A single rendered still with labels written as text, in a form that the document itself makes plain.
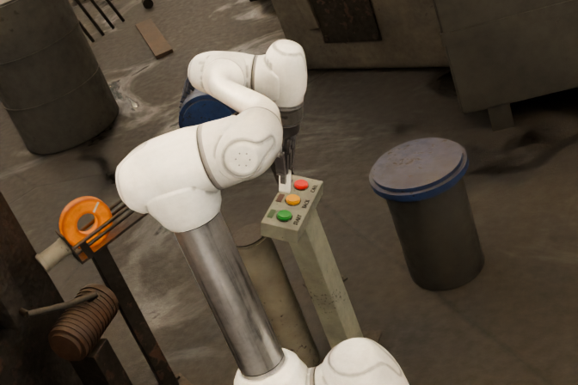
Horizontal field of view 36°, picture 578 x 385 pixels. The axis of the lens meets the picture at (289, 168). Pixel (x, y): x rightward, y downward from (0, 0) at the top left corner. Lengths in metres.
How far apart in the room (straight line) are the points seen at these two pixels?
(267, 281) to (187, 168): 1.05
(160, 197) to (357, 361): 0.54
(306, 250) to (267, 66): 0.63
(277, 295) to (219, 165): 1.11
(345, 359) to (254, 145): 0.53
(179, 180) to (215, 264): 0.20
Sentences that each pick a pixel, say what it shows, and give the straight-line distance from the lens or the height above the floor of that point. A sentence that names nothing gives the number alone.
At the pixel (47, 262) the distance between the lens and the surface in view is 2.62.
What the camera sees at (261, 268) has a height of 0.43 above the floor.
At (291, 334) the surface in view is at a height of 0.17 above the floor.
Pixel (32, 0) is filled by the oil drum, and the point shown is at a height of 0.83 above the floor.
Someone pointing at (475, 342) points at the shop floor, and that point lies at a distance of 2.77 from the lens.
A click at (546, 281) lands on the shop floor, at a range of 2.93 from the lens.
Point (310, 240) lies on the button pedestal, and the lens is 2.52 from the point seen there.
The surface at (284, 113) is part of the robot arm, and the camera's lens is 2.20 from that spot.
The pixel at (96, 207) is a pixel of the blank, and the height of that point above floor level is 0.74.
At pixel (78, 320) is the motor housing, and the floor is 0.52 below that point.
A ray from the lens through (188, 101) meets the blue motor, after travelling 4.17.
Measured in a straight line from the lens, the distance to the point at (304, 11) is 4.55.
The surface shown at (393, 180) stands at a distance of 2.78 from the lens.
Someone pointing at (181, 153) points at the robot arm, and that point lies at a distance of 1.64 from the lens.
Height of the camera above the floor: 1.87
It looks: 28 degrees down
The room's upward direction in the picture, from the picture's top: 21 degrees counter-clockwise
